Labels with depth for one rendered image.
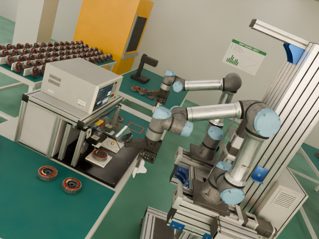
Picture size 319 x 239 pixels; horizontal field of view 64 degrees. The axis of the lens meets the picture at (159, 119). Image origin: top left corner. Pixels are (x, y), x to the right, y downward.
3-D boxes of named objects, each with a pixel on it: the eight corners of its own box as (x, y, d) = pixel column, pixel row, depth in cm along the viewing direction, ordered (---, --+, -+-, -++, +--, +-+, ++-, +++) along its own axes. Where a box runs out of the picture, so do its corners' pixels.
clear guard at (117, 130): (132, 136, 189) (135, 129, 187) (120, 150, 167) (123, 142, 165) (93, 117, 192) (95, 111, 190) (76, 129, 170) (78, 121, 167)
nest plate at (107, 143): (123, 145, 219) (123, 144, 219) (116, 153, 205) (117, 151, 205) (107, 138, 220) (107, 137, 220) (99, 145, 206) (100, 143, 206)
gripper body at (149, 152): (152, 165, 123) (161, 144, 118) (135, 159, 122) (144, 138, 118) (154, 157, 130) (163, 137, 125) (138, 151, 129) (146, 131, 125)
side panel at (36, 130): (51, 157, 176) (62, 116, 164) (49, 159, 173) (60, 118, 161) (16, 140, 178) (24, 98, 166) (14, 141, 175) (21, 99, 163)
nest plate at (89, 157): (111, 158, 197) (112, 157, 196) (103, 168, 183) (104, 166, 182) (94, 150, 198) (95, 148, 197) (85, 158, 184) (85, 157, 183)
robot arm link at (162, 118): (174, 115, 113) (156, 109, 111) (165, 136, 117) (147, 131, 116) (173, 109, 120) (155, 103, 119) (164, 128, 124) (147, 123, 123)
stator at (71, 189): (83, 188, 161) (85, 183, 159) (71, 197, 151) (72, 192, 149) (70, 179, 163) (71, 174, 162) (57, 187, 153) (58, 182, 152)
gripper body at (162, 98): (164, 105, 206) (170, 92, 201) (154, 102, 205) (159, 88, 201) (164, 103, 213) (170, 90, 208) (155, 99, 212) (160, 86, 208)
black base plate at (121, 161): (141, 149, 230) (142, 147, 229) (114, 188, 171) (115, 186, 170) (95, 126, 234) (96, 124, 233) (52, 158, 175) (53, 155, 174)
